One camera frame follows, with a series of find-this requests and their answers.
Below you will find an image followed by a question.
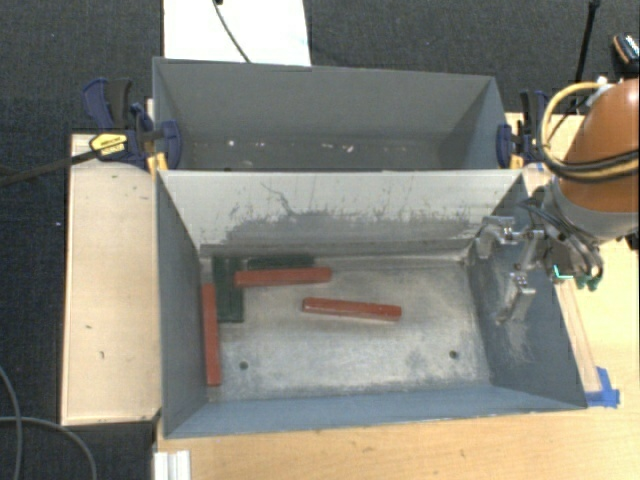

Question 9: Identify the pale wood flat board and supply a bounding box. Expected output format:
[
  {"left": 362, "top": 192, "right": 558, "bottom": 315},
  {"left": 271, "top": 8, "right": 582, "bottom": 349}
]
[{"left": 59, "top": 132, "right": 162, "bottom": 427}]

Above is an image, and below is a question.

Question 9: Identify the red-brown flat block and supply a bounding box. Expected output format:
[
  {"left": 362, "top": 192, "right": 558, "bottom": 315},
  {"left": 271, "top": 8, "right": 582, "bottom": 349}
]
[
  {"left": 233, "top": 266, "right": 333, "bottom": 289},
  {"left": 200, "top": 282, "right": 223, "bottom": 388},
  {"left": 301, "top": 296, "right": 403, "bottom": 324}
]

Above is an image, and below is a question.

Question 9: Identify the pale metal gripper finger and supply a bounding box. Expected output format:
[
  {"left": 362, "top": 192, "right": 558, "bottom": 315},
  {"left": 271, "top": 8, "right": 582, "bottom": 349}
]
[
  {"left": 493, "top": 273, "right": 538, "bottom": 326},
  {"left": 473, "top": 215, "right": 516, "bottom": 261}
]

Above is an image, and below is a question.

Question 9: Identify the grey metal bin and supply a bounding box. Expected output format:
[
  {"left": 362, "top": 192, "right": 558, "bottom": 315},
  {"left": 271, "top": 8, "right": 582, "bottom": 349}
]
[{"left": 151, "top": 56, "right": 589, "bottom": 440}]

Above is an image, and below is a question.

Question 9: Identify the dark green flat block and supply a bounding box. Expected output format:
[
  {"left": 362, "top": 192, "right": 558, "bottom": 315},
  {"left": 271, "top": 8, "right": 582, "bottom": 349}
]
[
  {"left": 246, "top": 254, "right": 316, "bottom": 271},
  {"left": 213, "top": 256, "right": 246, "bottom": 324}
]

